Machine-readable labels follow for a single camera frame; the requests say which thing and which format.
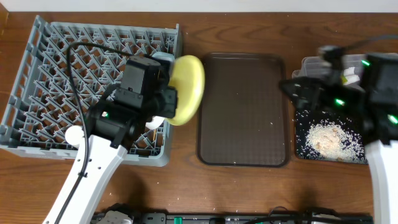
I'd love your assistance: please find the light blue bowl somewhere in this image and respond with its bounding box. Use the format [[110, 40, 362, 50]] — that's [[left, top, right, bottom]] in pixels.
[[152, 52, 175, 69]]

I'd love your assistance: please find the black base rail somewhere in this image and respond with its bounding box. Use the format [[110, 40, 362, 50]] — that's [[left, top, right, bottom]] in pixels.
[[89, 203, 374, 224]]

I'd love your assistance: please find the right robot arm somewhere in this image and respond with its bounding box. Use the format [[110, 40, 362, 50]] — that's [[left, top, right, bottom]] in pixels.
[[279, 53, 397, 223]]

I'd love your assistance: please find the clear plastic bin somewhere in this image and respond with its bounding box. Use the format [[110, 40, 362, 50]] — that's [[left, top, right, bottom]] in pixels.
[[292, 54, 365, 78]]

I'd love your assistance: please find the dark brown serving tray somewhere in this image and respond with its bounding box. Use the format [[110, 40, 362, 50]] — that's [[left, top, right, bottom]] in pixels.
[[197, 53, 290, 167]]

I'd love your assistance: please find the black waste tray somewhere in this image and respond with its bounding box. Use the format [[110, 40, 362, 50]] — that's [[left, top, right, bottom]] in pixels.
[[293, 105, 371, 165]]

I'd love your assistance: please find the white bowl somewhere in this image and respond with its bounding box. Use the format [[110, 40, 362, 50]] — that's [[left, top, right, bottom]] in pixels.
[[146, 116, 165, 130]]

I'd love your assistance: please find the grey plastic dishwasher rack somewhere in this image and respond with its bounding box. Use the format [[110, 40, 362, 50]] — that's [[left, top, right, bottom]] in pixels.
[[1, 17, 182, 160]]

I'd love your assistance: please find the yellow plate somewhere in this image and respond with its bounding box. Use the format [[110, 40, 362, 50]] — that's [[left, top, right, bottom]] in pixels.
[[166, 55, 205, 126]]

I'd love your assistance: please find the white cup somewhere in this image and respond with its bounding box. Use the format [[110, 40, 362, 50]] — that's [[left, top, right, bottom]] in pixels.
[[65, 125, 84, 148]]

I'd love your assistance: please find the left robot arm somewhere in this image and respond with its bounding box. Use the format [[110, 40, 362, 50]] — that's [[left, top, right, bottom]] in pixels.
[[44, 53, 177, 223]]

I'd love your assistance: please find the food scraps rice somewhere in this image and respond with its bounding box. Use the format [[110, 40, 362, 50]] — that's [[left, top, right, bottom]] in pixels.
[[295, 110, 368, 164]]

